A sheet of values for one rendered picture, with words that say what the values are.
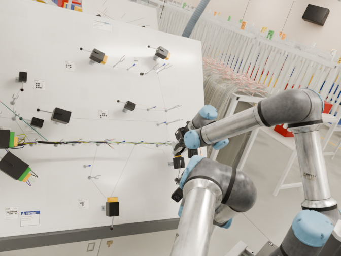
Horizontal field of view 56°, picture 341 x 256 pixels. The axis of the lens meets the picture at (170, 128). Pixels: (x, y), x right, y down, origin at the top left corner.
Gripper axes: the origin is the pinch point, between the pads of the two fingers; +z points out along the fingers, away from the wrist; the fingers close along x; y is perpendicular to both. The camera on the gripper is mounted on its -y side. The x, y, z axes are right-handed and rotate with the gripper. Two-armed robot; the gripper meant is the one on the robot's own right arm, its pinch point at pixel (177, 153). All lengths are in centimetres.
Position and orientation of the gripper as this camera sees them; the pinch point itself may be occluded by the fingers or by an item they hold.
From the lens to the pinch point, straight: 164.0
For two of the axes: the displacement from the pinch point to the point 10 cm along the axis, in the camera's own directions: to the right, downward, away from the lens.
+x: -8.5, 0.6, -5.3
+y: -3.3, -8.3, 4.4
